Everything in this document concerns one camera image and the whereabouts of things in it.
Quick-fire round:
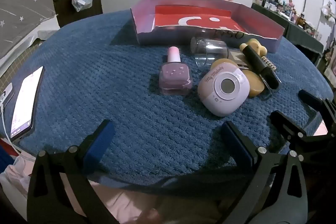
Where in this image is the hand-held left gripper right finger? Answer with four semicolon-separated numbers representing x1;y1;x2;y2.
221;120;309;224

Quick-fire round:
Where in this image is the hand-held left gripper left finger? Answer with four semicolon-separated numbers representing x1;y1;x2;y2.
26;119;116;224

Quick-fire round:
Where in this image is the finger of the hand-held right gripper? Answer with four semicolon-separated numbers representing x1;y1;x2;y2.
298;89;336;119
270;110;336;159

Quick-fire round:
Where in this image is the yellow round disc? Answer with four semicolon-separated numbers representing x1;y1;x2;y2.
210;58;232;70
241;70;265;98

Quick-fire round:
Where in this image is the gold studded cylinder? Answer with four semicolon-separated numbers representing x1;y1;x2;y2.
261;55;278;71

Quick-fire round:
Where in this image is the purple heart-shaped device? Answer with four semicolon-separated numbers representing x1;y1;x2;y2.
197;61;250;117

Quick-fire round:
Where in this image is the black perfume bottle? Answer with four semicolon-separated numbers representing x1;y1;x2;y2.
245;43;282;94

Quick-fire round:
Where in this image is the green yellow turtle toy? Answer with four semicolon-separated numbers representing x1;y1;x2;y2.
239;38;268;62

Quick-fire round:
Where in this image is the purple nail polish bottle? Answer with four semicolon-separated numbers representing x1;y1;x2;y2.
159;46;193;96

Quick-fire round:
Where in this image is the clear glass tumbler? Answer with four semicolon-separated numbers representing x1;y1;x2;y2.
190;36;229;68

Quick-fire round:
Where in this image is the pink cardboard box red bottom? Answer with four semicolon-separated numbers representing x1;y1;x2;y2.
130;0;286;54

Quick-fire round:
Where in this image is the blue textured blanket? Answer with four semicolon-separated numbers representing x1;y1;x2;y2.
5;10;334;188

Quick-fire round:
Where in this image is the dark green covered table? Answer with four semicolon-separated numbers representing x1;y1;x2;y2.
251;2;325;58

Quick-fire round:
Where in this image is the smartphone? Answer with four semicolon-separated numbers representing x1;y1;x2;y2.
10;66;45;139

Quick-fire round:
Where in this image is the row of cosmetic bottles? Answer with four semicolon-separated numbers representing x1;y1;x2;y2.
251;0;323;38

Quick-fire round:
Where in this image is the white flower plush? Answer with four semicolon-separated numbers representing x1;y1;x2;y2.
322;1;336;23

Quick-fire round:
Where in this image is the white charger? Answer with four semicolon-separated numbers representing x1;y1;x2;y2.
0;82;14;107

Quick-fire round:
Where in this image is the white cable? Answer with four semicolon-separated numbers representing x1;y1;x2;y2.
0;106;36;161

